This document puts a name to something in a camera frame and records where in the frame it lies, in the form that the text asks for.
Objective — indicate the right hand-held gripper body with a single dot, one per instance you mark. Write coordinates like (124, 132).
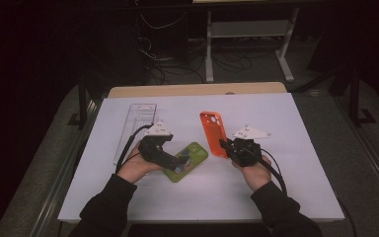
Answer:
(246, 151)

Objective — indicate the orange phone case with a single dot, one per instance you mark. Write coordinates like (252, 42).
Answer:
(212, 131)

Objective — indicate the green clown phone case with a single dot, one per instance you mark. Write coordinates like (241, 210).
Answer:
(194, 154)

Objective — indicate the black metal stand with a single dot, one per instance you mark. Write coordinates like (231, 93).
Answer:
(355, 95)

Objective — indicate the person's right hand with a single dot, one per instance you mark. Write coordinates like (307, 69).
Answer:
(256, 174)

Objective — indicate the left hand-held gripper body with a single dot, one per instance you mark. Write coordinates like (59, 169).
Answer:
(154, 149)

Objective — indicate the person's left hand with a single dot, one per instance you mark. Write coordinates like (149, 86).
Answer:
(135, 168)

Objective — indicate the clear plastic rack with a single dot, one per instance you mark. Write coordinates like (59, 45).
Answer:
(135, 121)

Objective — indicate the metal floor rail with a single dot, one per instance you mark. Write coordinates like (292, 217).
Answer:
(62, 177)
(371, 158)

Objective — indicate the white metal desk frame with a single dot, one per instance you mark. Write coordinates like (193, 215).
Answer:
(250, 29)

